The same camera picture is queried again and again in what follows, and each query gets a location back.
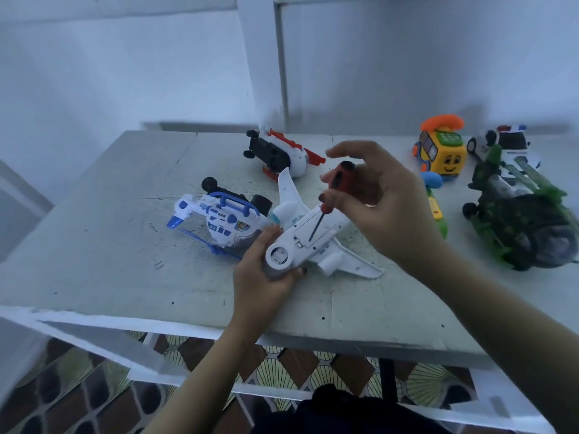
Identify person's right hand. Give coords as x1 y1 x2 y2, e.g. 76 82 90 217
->
318 140 450 278

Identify person's left hand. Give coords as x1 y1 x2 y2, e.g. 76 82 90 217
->
232 224 307 333

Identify green orange toy car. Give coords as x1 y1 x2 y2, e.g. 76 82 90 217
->
420 171 450 239

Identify red screwdriver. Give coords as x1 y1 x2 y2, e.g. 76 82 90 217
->
308 160 358 243

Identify white toy airplane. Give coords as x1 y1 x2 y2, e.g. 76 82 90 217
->
263 167 385 282

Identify yellow orange toy car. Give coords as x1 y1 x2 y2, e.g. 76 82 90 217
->
413 113 470 180

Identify white blue toy vehicle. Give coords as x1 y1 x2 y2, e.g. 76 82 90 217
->
166 177 274 261

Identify dark green toy helicopter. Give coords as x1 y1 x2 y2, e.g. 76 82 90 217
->
462 144 579 272

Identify red white toy vehicle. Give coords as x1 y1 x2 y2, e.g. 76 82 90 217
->
242 129 327 183

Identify black white toy car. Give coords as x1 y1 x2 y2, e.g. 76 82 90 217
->
467 124 543 179

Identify person's left forearm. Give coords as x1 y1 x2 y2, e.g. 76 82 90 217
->
145 319 273 434

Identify person's right forearm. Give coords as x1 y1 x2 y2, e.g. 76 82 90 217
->
411 253 579 434

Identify person's dark trousers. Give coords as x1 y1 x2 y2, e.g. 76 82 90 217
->
252 386 454 434

